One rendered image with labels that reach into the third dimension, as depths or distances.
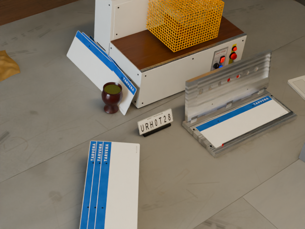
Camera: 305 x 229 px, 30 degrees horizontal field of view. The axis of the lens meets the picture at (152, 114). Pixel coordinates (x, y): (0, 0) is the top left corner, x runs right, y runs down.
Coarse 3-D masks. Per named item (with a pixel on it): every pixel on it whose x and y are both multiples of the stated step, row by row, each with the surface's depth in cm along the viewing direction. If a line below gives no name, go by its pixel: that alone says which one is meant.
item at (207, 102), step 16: (240, 64) 225; (256, 64) 233; (192, 80) 214; (208, 80) 220; (224, 80) 226; (240, 80) 232; (256, 80) 237; (192, 96) 217; (208, 96) 224; (224, 96) 228; (240, 96) 234; (192, 112) 221; (208, 112) 227
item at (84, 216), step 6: (90, 144) 199; (90, 150) 197; (90, 156) 195; (90, 162) 193; (90, 168) 191; (90, 174) 189; (90, 180) 187; (84, 186) 185; (90, 186) 185; (84, 192) 183; (90, 192) 183; (84, 198) 181; (84, 204) 180; (84, 210) 178; (84, 216) 176; (84, 222) 175; (84, 228) 173
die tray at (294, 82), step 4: (300, 76) 256; (304, 76) 256; (288, 80) 253; (292, 80) 253; (296, 80) 254; (300, 80) 254; (304, 80) 254; (292, 84) 251; (296, 84) 252; (300, 84) 252; (304, 84) 252; (296, 88) 249; (300, 88) 250; (304, 88) 250; (300, 92) 248; (304, 92) 248; (304, 96) 246
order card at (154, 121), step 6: (156, 114) 220; (162, 114) 222; (168, 114) 223; (144, 120) 218; (150, 120) 219; (156, 120) 221; (162, 120) 222; (168, 120) 224; (138, 126) 217; (144, 126) 218; (150, 126) 220; (156, 126) 221; (144, 132) 219
